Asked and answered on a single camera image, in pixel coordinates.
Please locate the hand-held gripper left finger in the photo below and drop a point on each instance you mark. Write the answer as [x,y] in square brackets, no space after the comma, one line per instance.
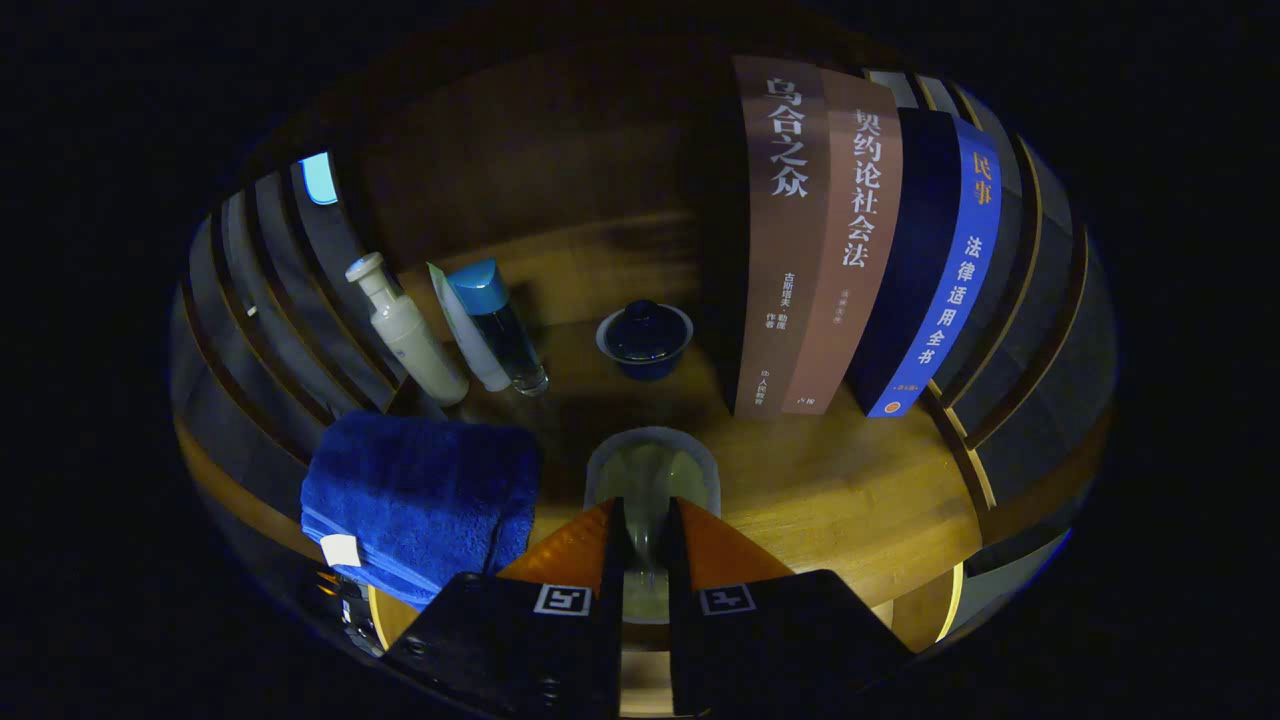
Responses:
[520,645]

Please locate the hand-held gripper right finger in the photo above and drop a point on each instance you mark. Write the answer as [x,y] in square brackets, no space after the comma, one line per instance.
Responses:
[770,645]

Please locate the wooden countertop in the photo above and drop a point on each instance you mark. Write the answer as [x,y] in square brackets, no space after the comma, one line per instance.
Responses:
[840,490]

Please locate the folded blue towel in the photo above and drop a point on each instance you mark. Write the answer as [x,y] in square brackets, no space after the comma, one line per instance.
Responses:
[420,490]

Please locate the yellow green scrub brush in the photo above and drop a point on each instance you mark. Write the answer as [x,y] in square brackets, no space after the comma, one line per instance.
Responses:
[648,470]

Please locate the cream pump bottle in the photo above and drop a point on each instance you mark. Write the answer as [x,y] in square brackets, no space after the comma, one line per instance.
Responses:
[415,345]

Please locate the reddish brown book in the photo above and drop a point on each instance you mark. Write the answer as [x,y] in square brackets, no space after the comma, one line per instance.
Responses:
[850,260]

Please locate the teal capped bottle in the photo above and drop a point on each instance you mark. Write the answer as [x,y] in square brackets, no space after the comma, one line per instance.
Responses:
[505,335]

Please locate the blue book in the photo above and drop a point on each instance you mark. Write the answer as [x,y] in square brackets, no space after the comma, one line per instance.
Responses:
[940,280]

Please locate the white green tube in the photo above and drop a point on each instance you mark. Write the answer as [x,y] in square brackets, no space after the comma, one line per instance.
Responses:
[475,350]

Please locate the wooden cabinet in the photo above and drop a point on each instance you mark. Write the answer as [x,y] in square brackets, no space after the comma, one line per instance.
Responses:
[520,150]

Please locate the dark blue lidded teacup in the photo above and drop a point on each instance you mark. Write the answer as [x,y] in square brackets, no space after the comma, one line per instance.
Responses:
[645,340]

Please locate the dark brown book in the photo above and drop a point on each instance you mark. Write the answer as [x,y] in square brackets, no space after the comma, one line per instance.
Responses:
[780,250]

